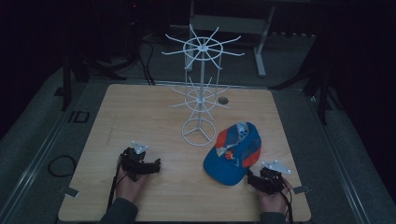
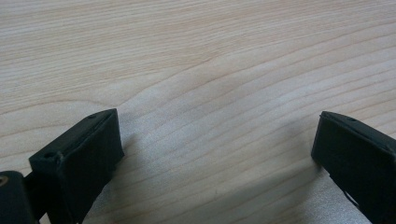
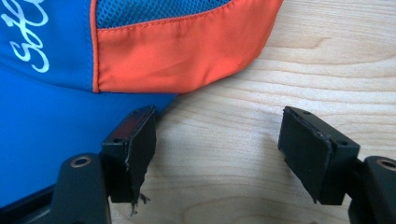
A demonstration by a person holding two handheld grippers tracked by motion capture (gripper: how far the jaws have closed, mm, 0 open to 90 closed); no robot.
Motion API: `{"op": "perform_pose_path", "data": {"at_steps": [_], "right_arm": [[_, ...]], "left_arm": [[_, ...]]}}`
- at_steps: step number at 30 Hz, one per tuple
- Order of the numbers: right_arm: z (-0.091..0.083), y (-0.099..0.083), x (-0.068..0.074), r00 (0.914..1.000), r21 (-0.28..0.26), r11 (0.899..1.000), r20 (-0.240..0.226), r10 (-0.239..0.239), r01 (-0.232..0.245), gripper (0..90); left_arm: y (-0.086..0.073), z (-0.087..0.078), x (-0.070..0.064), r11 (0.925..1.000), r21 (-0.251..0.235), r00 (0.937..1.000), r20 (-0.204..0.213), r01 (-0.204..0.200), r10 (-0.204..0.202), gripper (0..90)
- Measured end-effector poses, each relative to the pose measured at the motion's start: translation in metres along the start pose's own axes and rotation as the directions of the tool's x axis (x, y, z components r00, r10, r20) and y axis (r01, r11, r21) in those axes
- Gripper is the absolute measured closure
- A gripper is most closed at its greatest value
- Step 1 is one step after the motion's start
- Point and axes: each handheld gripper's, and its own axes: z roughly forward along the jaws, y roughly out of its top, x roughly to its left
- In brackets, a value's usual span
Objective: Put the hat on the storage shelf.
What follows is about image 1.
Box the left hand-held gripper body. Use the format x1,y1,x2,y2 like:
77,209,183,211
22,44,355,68
119,140,149,183

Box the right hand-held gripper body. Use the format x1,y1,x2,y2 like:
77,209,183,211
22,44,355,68
257,160,293,196

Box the blue and red cap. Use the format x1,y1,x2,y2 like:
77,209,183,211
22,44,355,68
203,121,262,187

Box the white wire rack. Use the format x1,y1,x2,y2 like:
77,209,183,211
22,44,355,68
161,23,246,147

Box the person's right hand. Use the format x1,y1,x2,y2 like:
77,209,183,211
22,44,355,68
257,177,293,216

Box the person's left hand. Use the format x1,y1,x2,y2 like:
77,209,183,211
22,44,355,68
115,154,149,206

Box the black stand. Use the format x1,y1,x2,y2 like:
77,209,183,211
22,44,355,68
61,18,128,112
268,36,345,126

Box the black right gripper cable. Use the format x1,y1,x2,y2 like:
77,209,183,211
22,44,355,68
272,175,295,224

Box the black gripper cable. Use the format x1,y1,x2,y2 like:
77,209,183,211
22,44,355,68
106,155,129,213
272,175,295,224

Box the small metal bracket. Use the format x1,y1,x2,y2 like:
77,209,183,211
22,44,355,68
64,186,80,199
292,185,311,195

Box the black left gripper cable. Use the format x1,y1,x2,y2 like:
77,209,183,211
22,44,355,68
106,155,129,213

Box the black floor bracket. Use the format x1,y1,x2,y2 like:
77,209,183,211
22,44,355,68
67,110,91,124

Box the black cable loop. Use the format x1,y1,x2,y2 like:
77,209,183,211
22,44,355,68
47,154,78,178

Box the black background cables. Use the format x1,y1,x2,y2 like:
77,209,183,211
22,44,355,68
136,31,157,86

